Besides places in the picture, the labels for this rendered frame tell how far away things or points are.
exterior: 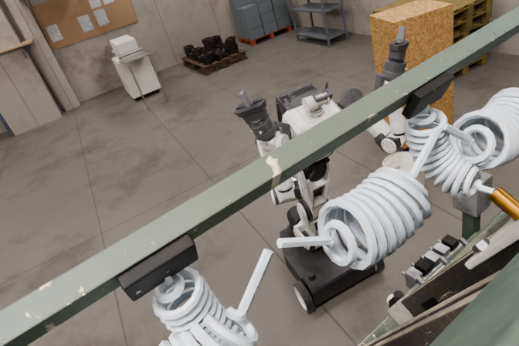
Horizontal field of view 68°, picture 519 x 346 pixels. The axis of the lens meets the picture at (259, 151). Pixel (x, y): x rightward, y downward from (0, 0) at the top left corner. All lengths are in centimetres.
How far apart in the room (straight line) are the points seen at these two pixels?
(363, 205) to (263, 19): 846
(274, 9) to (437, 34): 575
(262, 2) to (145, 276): 851
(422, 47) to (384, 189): 314
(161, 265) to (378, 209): 17
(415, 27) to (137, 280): 323
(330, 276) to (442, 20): 217
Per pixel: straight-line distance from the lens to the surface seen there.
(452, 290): 113
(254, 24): 863
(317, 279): 252
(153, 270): 25
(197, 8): 918
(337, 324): 258
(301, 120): 175
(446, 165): 42
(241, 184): 27
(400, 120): 180
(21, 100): 836
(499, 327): 20
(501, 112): 47
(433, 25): 347
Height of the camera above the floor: 212
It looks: 29 degrees down
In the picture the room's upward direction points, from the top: 17 degrees counter-clockwise
